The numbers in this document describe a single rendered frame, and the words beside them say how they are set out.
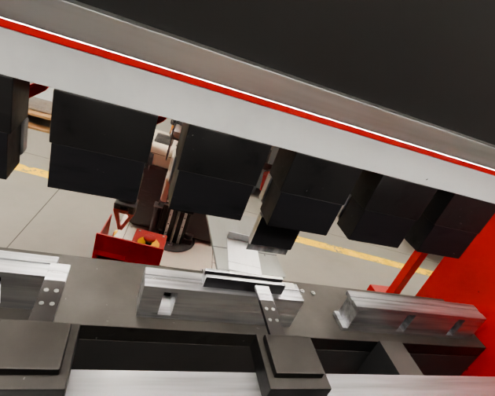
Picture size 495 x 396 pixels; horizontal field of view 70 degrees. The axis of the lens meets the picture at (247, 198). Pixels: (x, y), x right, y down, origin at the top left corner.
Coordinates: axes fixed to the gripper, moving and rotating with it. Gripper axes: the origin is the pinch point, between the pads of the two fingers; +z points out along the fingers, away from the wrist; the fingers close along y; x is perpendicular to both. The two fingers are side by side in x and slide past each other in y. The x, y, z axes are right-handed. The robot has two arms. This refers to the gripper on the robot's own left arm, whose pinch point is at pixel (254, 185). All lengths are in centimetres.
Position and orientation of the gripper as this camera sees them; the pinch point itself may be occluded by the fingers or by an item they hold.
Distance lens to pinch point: 130.7
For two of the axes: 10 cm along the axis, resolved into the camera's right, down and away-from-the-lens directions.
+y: 9.4, 2.6, 2.1
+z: -2.6, 9.6, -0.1
